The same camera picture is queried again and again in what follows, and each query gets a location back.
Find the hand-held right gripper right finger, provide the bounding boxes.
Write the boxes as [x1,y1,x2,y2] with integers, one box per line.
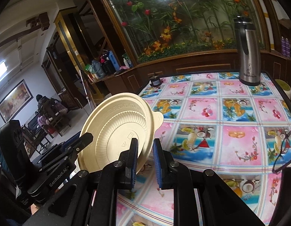
[153,138,266,226]

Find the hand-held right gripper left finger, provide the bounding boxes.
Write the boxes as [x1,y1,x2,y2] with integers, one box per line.
[30,138,139,226]

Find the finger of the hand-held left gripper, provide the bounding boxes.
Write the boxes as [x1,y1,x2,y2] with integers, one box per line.
[58,131,81,151]
[74,132,93,157]

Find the beige disposable bowl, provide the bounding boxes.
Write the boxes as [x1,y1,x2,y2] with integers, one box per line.
[77,94,163,173]

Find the wooden chair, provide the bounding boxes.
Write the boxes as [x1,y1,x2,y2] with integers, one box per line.
[23,120,70,157]

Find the metal pole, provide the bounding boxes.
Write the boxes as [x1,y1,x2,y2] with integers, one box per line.
[79,70,94,113]

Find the framed painting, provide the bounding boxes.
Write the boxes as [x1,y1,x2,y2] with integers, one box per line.
[0,79,33,120]

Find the fruit print tablecloth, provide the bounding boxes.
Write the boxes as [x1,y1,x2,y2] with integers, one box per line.
[116,72,291,226]

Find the teal kettle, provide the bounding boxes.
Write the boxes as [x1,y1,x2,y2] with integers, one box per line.
[90,60,101,77]

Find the black flask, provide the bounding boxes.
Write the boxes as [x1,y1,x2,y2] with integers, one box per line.
[101,56,115,74]

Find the bright light panel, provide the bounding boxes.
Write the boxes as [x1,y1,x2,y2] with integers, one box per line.
[0,60,8,89]

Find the wooden glass display cabinet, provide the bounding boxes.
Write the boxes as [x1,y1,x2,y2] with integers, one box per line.
[42,12,94,111]

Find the blue bottle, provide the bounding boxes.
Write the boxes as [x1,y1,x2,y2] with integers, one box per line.
[108,50,120,71]

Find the small black container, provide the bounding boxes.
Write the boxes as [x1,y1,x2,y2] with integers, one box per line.
[149,75,162,87]

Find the dark wooden cabinet base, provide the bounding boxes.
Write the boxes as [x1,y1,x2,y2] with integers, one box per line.
[89,49,291,95]

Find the black eyeglasses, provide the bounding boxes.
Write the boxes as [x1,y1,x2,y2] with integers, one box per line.
[272,125,291,175]

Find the wooden ceiling ornament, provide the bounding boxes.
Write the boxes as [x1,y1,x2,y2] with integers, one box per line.
[26,13,50,31]

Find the stainless steel thermos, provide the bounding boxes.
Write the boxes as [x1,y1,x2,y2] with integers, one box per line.
[234,16,262,86]

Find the white container green top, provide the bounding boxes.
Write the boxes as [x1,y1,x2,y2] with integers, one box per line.
[275,79,291,99]

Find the artificial flower display case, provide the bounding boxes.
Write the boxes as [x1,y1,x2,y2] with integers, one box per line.
[96,0,266,64]

